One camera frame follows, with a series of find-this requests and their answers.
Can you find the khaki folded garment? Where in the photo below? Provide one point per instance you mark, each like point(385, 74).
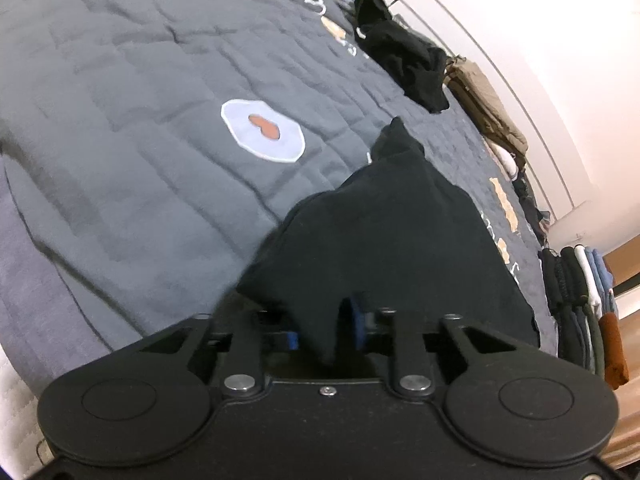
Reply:
point(492, 105)

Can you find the white quilted mattress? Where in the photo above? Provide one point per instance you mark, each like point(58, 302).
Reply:
point(15, 400)

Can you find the small white folded cloth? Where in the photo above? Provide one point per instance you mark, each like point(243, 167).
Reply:
point(505, 160)

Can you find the black crumpled garment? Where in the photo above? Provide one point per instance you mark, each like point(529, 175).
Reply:
point(405, 55)

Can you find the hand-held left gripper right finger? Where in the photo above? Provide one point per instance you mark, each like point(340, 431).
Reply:
point(357, 321)

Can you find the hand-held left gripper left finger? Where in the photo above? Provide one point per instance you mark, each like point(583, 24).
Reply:
point(291, 341)

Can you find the white headboard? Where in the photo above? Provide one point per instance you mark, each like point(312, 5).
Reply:
point(500, 60)

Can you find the black printed hoodie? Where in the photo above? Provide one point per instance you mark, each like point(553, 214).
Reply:
point(400, 235)

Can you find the brown folded garment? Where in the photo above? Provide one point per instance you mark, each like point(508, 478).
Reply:
point(477, 110)

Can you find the grey printed quilt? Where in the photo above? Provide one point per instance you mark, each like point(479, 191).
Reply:
point(125, 110)

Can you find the row of folded clothes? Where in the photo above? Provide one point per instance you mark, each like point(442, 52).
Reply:
point(580, 310)

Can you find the dark clothes pile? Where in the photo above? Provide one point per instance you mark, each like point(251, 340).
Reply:
point(532, 205)

